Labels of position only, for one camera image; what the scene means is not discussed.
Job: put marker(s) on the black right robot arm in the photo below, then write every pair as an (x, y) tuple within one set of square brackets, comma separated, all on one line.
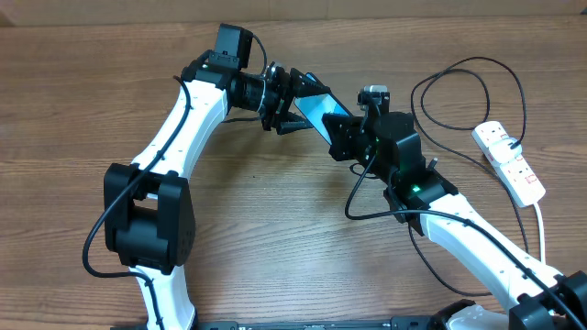
[(534, 295)]

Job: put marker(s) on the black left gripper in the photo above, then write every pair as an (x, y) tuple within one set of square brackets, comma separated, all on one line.
[(299, 86)]

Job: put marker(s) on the white power strip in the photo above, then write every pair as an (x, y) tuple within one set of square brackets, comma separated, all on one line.
[(517, 175)]

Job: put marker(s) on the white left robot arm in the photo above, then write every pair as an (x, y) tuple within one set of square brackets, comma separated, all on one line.
[(147, 229)]

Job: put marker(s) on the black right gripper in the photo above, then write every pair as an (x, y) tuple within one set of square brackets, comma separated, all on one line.
[(341, 137)]

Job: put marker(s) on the Samsung Galaxy smartphone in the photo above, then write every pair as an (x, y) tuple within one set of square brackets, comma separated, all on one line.
[(321, 112)]

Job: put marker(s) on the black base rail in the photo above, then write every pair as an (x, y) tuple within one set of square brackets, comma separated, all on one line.
[(410, 322)]

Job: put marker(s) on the white charger plug adapter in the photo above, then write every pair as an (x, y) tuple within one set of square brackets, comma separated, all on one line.
[(504, 151)]

